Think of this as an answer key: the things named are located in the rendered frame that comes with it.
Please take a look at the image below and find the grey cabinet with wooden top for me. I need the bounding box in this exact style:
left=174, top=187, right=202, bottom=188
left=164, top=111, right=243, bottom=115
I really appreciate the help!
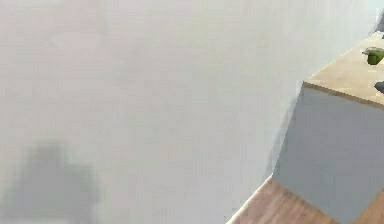
left=272, top=30, right=384, bottom=224

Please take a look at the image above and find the green round object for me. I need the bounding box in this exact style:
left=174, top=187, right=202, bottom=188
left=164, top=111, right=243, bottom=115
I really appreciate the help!
left=362, top=46, right=384, bottom=66

